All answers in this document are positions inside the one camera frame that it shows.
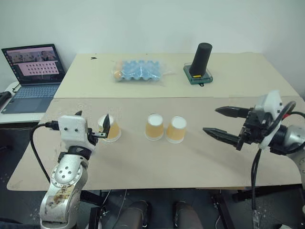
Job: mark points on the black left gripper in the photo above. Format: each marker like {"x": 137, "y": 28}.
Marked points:
{"x": 93, "y": 137}

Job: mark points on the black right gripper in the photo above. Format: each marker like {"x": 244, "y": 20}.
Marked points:
{"x": 255, "y": 130}

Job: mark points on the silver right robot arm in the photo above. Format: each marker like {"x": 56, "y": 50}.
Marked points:
{"x": 294, "y": 140}

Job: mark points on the orange paper cup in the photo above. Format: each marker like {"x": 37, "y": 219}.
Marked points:
{"x": 175, "y": 132}
{"x": 155, "y": 130}
{"x": 114, "y": 131}

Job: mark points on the orange egg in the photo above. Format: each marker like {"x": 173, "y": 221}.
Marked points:
{"x": 117, "y": 75}

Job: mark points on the green clear-lidded box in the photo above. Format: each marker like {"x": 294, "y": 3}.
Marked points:
{"x": 205, "y": 79}

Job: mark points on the blue egg tray in bag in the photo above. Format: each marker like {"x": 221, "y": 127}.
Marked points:
{"x": 143, "y": 70}

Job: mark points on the black tapered cylinder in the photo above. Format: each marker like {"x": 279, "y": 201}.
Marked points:
{"x": 201, "y": 59}

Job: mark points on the open blue-grey laptop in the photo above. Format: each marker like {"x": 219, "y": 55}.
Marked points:
{"x": 33, "y": 78}

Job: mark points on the black object at table edge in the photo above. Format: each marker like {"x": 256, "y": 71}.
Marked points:
{"x": 4, "y": 97}

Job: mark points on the dark rounded shape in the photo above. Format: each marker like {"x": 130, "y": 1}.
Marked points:
{"x": 137, "y": 214}

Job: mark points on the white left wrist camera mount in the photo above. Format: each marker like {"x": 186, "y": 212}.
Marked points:
{"x": 71, "y": 126}

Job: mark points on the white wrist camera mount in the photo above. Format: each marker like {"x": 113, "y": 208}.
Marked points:
{"x": 270, "y": 102}
{"x": 71, "y": 126}

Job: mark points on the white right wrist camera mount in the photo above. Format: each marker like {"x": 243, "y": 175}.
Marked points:
{"x": 270, "y": 102}

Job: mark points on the black table frame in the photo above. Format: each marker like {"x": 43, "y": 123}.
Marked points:
{"x": 224, "y": 210}

